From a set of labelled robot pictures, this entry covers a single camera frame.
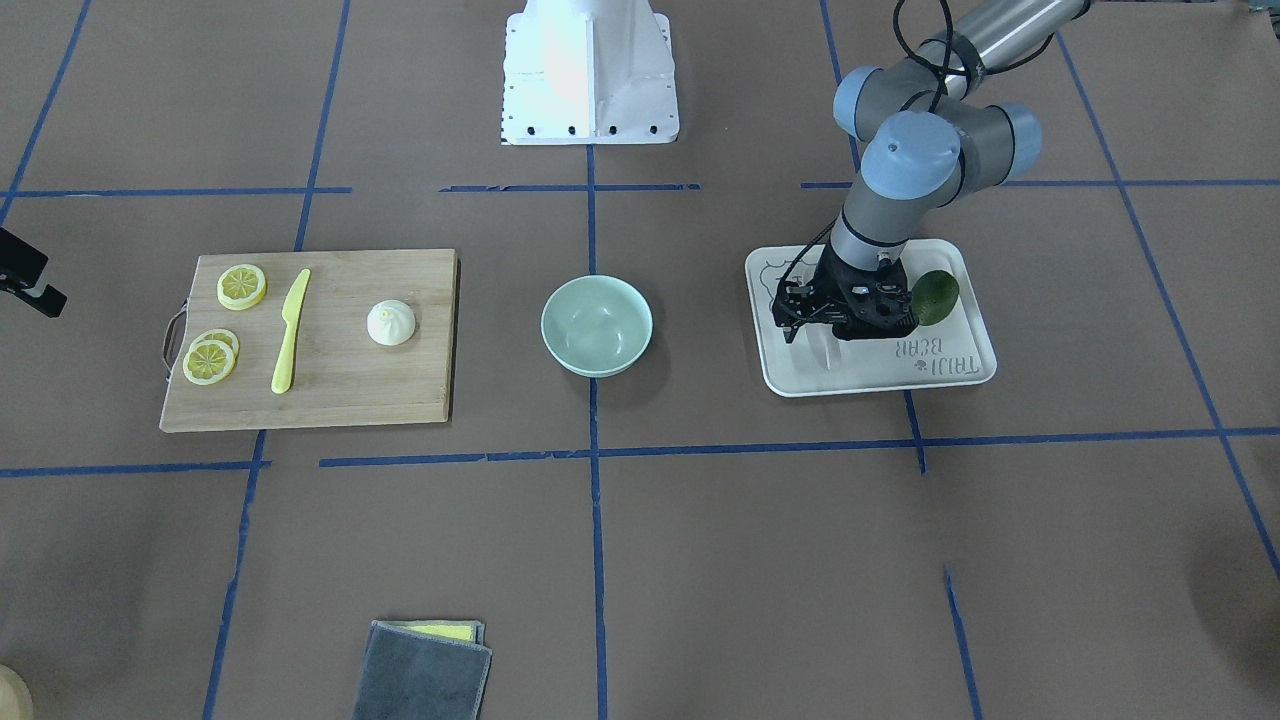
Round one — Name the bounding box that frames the yellow sponge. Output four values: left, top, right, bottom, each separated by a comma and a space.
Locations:
401, 619, 485, 644

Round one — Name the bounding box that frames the white bear tray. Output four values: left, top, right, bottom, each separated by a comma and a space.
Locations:
744, 238, 998, 398

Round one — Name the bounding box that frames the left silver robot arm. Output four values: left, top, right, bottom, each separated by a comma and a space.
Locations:
771, 1, 1091, 343

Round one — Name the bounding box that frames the lemon slice bottom back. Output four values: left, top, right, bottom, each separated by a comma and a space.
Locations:
195, 328, 241, 356

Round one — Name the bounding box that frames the yellow plastic knife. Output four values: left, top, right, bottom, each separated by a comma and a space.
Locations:
270, 268, 311, 395

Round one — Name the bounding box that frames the grey folded cloth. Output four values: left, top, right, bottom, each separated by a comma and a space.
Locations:
351, 619, 492, 719

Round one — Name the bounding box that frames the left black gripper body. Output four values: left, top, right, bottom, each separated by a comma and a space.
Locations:
771, 242, 918, 341

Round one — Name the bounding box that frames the lemon slice top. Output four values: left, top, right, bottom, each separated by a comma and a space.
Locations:
216, 264, 268, 311

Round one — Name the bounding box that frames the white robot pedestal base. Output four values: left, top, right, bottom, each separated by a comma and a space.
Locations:
500, 1, 681, 146

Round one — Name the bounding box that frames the wooden cutting board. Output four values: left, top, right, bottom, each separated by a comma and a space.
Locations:
159, 249, 460, 433

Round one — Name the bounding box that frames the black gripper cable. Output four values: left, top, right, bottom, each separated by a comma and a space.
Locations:
892, 0, 1061, 111

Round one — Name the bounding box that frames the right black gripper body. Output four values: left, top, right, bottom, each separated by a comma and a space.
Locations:
1, 228, 67, 318

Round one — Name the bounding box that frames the green avocado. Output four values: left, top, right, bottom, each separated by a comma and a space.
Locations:
910, 269, 960, 327

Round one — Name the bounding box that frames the mint green bowl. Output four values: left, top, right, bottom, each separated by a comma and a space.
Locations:
540, 274, 654, 379

